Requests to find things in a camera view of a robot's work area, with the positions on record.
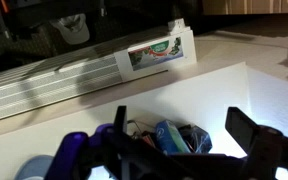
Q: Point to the white box with label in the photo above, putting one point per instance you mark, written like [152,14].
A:
[50,80]

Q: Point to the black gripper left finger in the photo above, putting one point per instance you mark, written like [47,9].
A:
[119,118]

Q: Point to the small white block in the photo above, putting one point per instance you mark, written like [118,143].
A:
[177,25]

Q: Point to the colourful rectangular sticker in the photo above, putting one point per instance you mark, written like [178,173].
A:
[156,53]

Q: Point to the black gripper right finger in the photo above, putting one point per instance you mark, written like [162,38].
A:
[242,128]

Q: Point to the light wooden cabinet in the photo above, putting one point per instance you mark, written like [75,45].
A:
[250,6]

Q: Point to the white baseball cap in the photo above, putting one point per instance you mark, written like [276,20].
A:
[71,29]

